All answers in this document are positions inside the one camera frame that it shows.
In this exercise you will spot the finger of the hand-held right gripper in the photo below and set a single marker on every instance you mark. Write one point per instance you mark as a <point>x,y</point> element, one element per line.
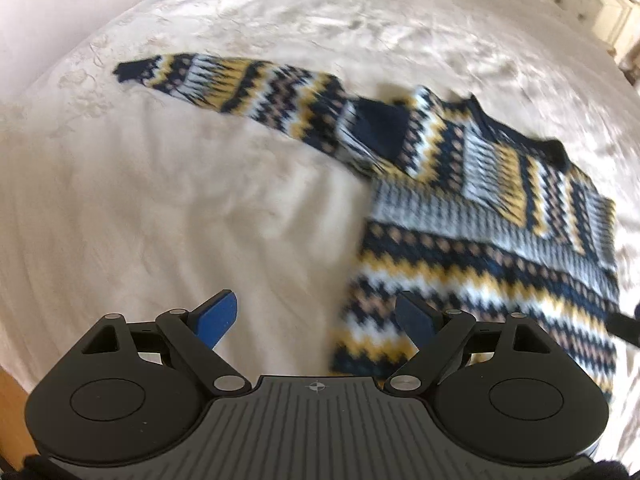
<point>624,327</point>

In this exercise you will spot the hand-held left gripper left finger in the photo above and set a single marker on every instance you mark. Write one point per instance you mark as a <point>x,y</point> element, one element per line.
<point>217,317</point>

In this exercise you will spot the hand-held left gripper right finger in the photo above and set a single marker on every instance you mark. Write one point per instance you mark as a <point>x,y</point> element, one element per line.
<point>412,320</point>

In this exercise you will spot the navy yellow patterned knit sweater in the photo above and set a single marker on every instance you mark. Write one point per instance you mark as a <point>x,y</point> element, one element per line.
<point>450,240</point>

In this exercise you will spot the white bed cover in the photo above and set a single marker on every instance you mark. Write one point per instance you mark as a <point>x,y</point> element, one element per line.
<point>200,185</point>

